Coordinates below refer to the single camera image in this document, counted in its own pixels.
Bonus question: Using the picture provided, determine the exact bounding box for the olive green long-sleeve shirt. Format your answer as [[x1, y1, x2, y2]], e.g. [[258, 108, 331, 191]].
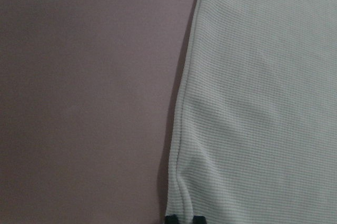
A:
[[165, 0, 336, 223]]

